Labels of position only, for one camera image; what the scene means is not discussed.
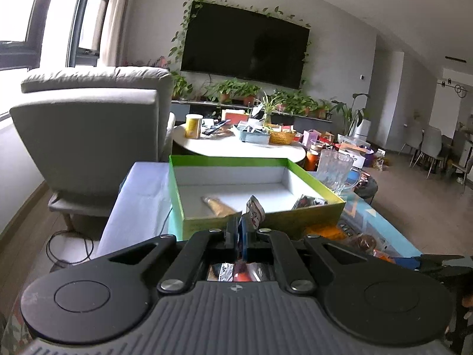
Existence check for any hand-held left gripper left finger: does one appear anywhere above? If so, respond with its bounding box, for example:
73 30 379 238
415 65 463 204
97 216 241 294

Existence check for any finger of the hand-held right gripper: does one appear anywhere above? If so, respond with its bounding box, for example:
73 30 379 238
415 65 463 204
397 253 466 279

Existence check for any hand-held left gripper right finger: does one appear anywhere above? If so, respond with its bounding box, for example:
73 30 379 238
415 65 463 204
241 225 396 293

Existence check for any green cardboard box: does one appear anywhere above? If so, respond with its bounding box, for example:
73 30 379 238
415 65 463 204
169 154 347 242

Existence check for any tan snack packet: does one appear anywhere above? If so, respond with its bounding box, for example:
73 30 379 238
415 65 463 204
201 197 239 217

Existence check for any white red snack packet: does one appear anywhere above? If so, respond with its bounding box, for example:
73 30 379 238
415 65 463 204
239 195 267 232

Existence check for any dark snack packet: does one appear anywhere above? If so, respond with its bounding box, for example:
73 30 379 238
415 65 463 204
292 194 329 211

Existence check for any orange snack packet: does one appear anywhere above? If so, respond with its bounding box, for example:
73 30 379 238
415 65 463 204
303 222 351 243

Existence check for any brown round snack packet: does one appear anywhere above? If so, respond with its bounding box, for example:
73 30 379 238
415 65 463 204
347 235 380 256

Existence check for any round white table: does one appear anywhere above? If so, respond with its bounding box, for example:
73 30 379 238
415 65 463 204
172 123 307 168

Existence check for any blue plastic basket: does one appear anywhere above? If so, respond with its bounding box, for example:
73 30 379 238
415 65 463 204
232 124 273 145

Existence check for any orange jar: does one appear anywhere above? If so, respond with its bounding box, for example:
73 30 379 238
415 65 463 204
305 144 324 173

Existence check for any yellow woven basket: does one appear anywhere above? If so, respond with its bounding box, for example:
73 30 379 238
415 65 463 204
267 125 298 146

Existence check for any clear glass mug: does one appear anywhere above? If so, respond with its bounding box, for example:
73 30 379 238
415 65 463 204
317 149 355 195

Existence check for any yellow canister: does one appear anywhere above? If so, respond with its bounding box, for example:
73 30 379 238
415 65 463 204
185 114 204 140

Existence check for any grey dining chair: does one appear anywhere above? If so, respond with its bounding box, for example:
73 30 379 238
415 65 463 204
399 124 424 167
419 126 446 178

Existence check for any grey television console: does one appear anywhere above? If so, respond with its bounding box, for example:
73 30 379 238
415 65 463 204
171 98 333 127

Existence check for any spider plant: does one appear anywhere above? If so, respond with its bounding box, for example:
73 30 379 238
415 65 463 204
257 93 289 124

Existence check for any potted green plant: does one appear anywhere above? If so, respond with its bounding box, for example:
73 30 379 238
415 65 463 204
207 78 261 105
171 72 193 100
281 91 333 120

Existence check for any tall leafy floor plant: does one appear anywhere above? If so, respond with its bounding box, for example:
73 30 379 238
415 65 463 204
331 92 370 136

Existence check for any grey armchair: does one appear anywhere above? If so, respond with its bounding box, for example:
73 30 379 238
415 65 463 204
9 66 176 230

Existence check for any green trailing vine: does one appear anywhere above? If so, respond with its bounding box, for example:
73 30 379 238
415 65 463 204
168 0 313 82

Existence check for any beige curtain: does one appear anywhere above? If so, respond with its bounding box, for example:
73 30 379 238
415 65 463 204
101 0 134 68

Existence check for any black framed window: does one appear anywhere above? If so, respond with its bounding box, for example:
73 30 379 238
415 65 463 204
0 0 113 72

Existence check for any black floor cable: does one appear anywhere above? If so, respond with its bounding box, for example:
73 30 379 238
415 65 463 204
46 207 174 267

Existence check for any black wall television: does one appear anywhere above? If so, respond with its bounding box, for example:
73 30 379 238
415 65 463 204
180 1 311 90

